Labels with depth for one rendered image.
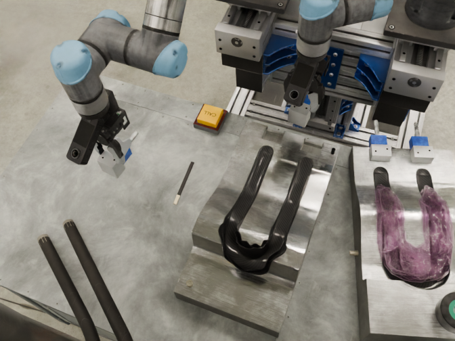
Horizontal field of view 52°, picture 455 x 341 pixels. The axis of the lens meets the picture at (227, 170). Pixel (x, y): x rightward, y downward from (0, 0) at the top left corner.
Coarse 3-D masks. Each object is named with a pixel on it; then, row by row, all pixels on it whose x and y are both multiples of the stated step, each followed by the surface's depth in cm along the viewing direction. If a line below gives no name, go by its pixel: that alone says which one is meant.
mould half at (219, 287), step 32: (256, 128) 128; (288, 160) 122; (320, 160) 122; (224, 192) 118; (320, 192) 118; (256, 224) 110; (192, 256) 114; (288, 256) 105; (192, 288) 110; (224, 288) 109; (256, 288) 109; (288, 288) 109; (256, 320) 105
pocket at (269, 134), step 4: (264, 132) 128; (268, 132) 130; (272, 132) 129; (276, 132) 129; (264, 136) 130; (268, 136) 130; (272, 136) 130; (276, 136) 130; (280, 136) 129; (268, 140) 129; (272, 140) 129; (276, 140) 129; (280, 140) 129
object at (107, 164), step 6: (132, 138) 123; (102, 156) 118; (108, 156) 118; (126, 156) 121; (102, 162) 117; (108, 162) 117; (114, 162) 117; (102, 168) 120; (108, 168) 118; (114, 168) 117; (120, 168) 120; (108, 174) 121; (114, 174) 119; (120, 174) 121
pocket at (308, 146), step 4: (304, 140) 126; (304, 144) 128; (308, 144) 127; (312, 144) 126; (316, 144) 126; (320, 144) 126; (304, 148) 127; (308, 148) 127; (312, 148) 127; (316, 148) 127; (320, 148) 127; (312, 152) 126; (316, 152) 126; (320, 152) 126
